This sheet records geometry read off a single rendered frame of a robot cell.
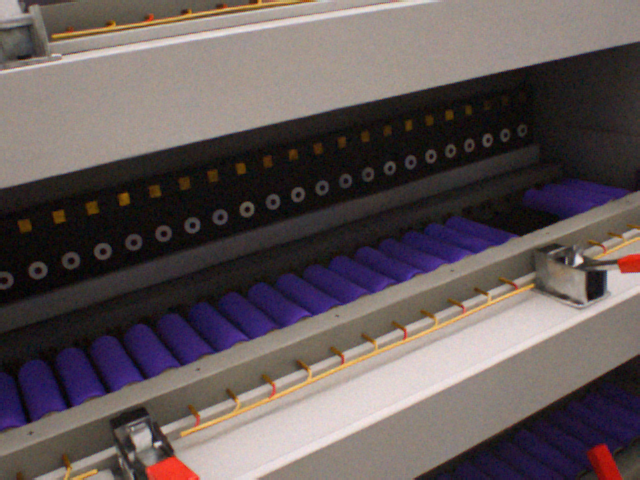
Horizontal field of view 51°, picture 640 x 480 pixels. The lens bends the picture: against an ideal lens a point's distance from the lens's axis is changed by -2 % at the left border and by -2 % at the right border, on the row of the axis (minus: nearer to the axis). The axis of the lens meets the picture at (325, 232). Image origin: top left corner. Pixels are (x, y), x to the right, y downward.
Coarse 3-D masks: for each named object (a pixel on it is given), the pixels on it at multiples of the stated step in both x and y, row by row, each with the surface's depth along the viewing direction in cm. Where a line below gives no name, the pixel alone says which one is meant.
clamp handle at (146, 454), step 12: (132, 432) 28; (144, 432) 29; (144, 444) 29; (144, 456) 28; (156, 456) 27; (168, 456) 27; (144, 468) 27; (156, 468) 25; (168, 468) 25; (180, 468) 24
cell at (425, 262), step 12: (384, 240) 49; (396, 240) 49; (384, 252) 48; (396, 252) 47; (408, 252) 46; (420, 252) 46; (408, 264) 46; (420, 264) 45; (432, 264) 44; (444, 264) 44
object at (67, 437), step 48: (528, 240) 44; (576, 240) 45; (624, 240) 46; (432, 288) 40; (480, 288) 42; (528, 288) 41; (288, 336) 36; (336, 336) 37; (144, 384) 33; (192, 384) 33; (240, 384) 35; (48, 432) 30; (96, 432) 31; (192, 432) 32
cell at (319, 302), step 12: (288, 276) 45; (276, 288) 45; (288, 288) 44; (300, 288) 43; (312, 288) 43; (300, 300) 42; (312, 300) 41; (324, 300) 41; (336, 300) 41; (312, 312) 41
